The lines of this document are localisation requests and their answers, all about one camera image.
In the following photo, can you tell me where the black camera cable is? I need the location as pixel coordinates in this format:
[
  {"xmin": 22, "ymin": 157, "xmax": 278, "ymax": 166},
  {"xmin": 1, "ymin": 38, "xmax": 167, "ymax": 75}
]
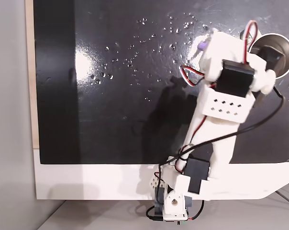
[{"xmin": 145, "ymin": 85, "xmax": 285, "ymax": 222}]

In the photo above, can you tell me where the pale green steel-rimmed mug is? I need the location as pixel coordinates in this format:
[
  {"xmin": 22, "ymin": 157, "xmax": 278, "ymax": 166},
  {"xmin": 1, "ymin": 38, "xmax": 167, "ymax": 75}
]
[{"xmin": 239, "ymin": 28, "xmax": 289, "ymax": 80}]

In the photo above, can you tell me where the red white black servo wire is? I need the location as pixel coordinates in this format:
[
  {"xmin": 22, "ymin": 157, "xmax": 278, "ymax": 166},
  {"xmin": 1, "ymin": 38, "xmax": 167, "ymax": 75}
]
[
  {"xmin": 179, "ymin": 65, "xmax": 208, "ymax": 88},
  {"xmin": 243, "ymin": 20, "xmax": 259, "ymax": 66}
]

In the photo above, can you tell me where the black table mat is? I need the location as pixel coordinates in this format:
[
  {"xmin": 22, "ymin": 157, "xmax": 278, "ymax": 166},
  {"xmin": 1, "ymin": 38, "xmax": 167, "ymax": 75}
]
[{"xmin": 33, "ymin": 0, "xmax": 289, "ymax": 165}]

